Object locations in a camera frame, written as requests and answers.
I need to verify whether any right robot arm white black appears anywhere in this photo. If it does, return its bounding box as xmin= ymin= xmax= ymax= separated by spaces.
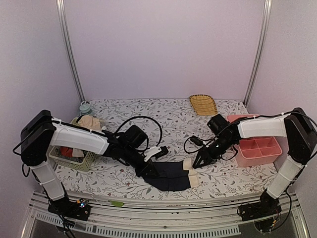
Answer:
xmin=191 ymin=108 xmax=317 ymax=216

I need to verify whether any beige garment in basket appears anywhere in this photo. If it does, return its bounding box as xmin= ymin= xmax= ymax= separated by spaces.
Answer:
xmin=76 ymin=115 xmax=105 ymax=131

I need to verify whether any red garment in basket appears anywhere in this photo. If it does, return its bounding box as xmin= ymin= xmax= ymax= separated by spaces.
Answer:
xmin=60 ymin=146 xmax=73 ymax=157

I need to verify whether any aluminium front rail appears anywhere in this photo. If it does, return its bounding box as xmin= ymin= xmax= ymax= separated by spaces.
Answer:
xmin=21 ymin=192 xmax=310 ymax=238

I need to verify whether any floral tablecloth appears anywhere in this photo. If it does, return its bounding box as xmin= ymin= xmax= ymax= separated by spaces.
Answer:
xmin=55 ymin=99 xmax=276 ymax=200

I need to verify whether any green tape piece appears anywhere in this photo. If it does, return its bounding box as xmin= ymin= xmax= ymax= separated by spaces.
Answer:
xmin=109 ymin=201 xmax=124 ymax=207

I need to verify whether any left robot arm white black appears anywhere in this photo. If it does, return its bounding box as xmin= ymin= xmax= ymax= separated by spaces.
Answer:
xmin=17 ymin=110 xmax=162 ymax=215

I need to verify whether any right aluminium frame post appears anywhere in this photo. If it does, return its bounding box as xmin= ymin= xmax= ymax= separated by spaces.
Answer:
xmin=243 ymin=0 xmax=272 ymax=108

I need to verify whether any navy underwear with cream waistband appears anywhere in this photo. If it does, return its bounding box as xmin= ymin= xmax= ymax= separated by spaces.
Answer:
xmin=143 ymin=158 xmax=199 ymax=191

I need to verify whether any right black camera cable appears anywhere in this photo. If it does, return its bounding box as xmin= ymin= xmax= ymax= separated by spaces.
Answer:
xmin=183 ymin=135 xmax=238 ymax=162

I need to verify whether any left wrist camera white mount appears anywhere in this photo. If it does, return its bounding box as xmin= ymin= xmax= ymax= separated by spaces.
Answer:
xmin=144 ymin=146 xmax=168 ymax=162

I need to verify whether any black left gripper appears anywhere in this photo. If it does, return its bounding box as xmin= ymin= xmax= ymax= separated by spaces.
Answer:
xmin=122 ymin=146 xmax=160 ymax=179

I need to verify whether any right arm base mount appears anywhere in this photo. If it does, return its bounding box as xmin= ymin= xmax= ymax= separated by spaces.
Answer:
xmin=237 ymin=199 xmax=282 ymax=221

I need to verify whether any left black braided cable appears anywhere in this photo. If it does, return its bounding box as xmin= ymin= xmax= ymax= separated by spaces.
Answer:
xmin=115 ymin=116 xmax=163 ymax=152

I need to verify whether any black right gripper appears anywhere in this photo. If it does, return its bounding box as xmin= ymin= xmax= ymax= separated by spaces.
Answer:
xmin=193 ymin=135 xmax=236 ymax=169

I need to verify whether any cream perforated laundry basket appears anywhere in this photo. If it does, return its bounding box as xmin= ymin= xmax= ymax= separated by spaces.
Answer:
xmin=49 ymin=118 xmax=100 ymax=173

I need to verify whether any pink divided organizer box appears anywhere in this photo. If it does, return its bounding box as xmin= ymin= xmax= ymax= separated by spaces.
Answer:
xmin=226 ymin=114 xmax=283 ymax=168

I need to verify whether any yellow woven bamboo tray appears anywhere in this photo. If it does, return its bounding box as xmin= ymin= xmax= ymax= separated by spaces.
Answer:
xmin=189 ymin=94 xmax=218 ymax=116

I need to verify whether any mint lidded glass jar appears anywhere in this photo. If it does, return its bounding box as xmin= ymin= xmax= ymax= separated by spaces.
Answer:
xmin=79 ymin=101 xmax=94 ymax=116

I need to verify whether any aluminium frame post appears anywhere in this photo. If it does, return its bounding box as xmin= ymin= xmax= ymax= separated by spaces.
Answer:
xmin=243 ymin=0 xmax=272 ymax=108
xmin=56 ymin=0 xmax=85 ymax=102

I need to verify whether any left aluminium frame post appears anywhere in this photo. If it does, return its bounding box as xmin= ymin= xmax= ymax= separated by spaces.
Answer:
xmin=56 ymin=0 xmax=85 ymax=102

